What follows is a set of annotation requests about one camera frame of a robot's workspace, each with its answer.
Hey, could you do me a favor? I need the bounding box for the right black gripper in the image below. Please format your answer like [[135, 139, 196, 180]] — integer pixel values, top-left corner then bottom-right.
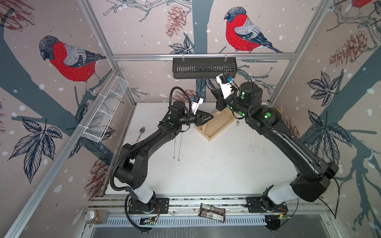
[[212, 87, 254, 120]]

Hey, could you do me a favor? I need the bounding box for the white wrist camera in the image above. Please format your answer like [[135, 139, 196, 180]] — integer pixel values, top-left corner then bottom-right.
[[190, 96, 204, 115], [216, 73, 235, 99]]

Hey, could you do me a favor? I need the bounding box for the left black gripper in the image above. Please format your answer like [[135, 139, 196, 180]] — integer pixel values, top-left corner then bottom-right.
[[178, 110, 213, 128]]

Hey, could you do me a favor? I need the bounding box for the dark snack wrapper packet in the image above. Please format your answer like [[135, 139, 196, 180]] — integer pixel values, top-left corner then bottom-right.
[[198, 203, 226, 223]]

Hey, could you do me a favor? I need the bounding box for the white mesh wall shelf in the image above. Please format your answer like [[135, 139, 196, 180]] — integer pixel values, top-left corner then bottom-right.
[[82, 75, 129, 143]]

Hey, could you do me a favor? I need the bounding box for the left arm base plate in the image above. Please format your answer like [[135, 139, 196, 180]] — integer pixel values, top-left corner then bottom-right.
[[128, 198, 169, 215]]

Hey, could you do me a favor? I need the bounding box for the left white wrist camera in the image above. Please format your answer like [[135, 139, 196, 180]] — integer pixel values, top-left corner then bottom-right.
[[190, 96, 204, 115]]

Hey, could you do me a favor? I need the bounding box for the metal spoon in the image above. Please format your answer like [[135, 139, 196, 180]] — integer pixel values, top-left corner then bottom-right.
[[136, 127, 145, 142]]

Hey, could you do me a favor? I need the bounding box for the small electronics board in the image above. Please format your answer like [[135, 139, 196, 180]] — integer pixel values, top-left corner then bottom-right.
[[140, 217, 156, 227]]

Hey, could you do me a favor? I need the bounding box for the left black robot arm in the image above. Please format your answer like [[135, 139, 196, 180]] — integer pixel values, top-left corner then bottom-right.
[[109, 86, 213, 213]]

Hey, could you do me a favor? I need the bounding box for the black hanging wire basket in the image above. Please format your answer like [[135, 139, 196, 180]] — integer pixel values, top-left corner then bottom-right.
[[172, 57, 238, 79]]

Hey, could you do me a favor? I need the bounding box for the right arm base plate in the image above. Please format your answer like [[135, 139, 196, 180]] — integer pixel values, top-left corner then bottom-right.
[[245, 196, 289, 213]]

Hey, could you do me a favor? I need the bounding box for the glass jar with metal lid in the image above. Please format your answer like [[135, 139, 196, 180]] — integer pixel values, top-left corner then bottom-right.
[[84, 210, 108, 224]]

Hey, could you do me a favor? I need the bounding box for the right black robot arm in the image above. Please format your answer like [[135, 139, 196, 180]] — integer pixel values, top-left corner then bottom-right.
[[211, 82, 338, 204]]

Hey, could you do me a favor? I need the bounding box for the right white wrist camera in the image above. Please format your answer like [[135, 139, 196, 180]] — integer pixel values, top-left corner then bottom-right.
[[216, 73, 235, 99]]

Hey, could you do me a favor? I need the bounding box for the black round fixture under rail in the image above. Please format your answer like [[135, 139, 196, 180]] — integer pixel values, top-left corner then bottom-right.
[[265, 216, 281, 231]]

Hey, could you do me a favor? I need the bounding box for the wooden jewelry display stand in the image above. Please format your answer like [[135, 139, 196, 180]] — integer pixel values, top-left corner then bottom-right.
[[195, 108, 236, 141]]

